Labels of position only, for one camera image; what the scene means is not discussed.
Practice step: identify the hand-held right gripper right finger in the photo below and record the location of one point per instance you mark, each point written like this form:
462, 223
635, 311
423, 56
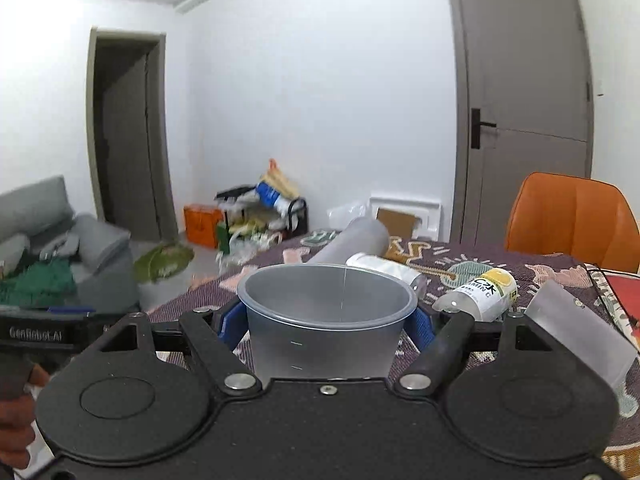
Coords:
418, 327

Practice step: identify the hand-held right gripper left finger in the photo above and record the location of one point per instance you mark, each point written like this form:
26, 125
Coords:
233, 324

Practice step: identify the translucent plastic cup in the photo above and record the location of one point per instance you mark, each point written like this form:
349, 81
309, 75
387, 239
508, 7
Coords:
320, 330

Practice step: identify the tall grey translucent cup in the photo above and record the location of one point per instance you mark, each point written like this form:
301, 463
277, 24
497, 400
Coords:
357, 242

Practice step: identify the frosted plastic cup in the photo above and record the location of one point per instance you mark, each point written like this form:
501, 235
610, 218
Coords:
582, 332

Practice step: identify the person's left hand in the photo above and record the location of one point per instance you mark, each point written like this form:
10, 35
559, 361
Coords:
15, 427

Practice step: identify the white plastic bottle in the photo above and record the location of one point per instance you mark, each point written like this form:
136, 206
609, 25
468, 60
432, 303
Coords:
387, 269

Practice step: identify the green cloth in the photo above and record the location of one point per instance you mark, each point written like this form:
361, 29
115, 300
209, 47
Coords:
42, 280

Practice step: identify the yellow label plastic bottle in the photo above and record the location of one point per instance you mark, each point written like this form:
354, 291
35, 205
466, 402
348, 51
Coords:
487, 290

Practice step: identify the green round basket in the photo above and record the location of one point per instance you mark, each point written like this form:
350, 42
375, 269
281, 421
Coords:
162, 261

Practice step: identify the orange box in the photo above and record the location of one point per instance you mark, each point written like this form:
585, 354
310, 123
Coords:
200, 225

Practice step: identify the brown cardboard piece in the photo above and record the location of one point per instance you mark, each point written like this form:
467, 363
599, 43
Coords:
395, 221

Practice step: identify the grey sofa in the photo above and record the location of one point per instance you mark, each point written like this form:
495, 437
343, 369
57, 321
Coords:
95, 250

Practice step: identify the white foam board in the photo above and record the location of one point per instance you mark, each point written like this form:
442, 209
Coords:
430, 215

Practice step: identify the black cluttered rack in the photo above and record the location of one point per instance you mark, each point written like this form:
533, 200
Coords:
270, 200

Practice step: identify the clear plastic bag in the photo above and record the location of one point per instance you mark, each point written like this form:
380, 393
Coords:
345, 215

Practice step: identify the printed patterned tablecloth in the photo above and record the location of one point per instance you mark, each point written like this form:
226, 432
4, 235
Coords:
550, 267

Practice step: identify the orange chair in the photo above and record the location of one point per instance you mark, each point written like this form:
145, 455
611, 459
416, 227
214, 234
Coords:
570, 215

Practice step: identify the red cushion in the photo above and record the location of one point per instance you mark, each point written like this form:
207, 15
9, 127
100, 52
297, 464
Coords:
622, 300

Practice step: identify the dark open door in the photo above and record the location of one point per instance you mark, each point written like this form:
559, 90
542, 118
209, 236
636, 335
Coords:
127, 140

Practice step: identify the grey closed door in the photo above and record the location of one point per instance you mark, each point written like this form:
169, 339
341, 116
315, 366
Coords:
525, 85

